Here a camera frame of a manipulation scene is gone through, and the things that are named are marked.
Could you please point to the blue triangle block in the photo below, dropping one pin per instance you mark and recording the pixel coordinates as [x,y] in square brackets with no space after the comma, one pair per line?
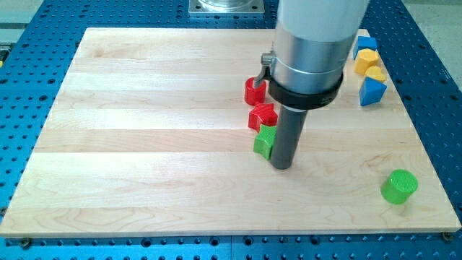
[371,91]

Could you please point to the blue cube block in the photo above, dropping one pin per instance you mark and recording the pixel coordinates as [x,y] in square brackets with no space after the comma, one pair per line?
[364,42]

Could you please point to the yellow hexagon block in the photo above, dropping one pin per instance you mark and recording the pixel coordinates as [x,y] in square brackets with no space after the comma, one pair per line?
[365,58]

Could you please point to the yellow heart block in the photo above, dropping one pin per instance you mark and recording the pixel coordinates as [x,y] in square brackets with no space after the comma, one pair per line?
[376,73]

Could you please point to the green cylinder block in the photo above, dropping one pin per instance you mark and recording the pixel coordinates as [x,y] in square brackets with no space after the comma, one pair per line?
[399,186]

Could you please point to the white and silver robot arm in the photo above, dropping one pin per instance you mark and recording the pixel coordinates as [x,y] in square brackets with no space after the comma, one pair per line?
[312,42]

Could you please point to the red star block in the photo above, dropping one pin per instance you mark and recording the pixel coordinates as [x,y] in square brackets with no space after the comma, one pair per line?
[262,114]

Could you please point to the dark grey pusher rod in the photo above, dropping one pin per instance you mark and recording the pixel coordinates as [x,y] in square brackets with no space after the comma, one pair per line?
[288,130]

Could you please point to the green star block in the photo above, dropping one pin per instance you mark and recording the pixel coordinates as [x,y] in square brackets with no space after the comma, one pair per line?
[264,141]

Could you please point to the red cylinder block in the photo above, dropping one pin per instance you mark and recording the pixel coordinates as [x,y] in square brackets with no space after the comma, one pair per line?
[253,95]

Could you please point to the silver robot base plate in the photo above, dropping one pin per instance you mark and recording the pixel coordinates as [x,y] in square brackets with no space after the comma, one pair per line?
[226,7]

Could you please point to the light wooden board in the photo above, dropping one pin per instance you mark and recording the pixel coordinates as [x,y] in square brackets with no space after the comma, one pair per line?
[149,136]

